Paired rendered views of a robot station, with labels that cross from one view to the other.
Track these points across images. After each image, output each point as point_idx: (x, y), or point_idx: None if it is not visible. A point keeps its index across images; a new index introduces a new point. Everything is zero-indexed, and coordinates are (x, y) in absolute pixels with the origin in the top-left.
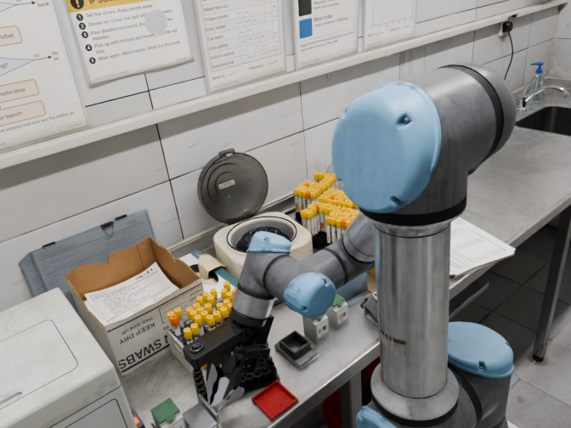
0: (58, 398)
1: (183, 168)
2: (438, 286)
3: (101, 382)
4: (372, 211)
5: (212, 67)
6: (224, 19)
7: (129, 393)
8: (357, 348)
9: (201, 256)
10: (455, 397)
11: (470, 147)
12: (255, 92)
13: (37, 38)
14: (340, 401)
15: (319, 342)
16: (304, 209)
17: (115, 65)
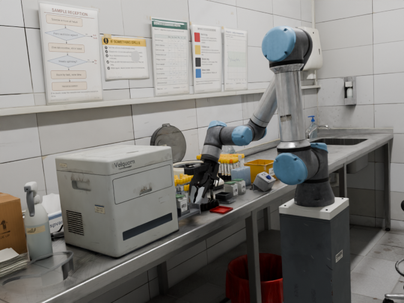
0: (154, 151)
1: (141, 134)
2: (299, 91)
3: (167, 153)
4: (278, 59)
5: (157, 83)
6: (164, 61)
7: None
8: (254, 197)
9: None
10: (309, 143)
11: (302, 42)
12: (177, 99)
13: (90, 52)
14: (246, 237)
15: None
16: None
17: (116, 73)
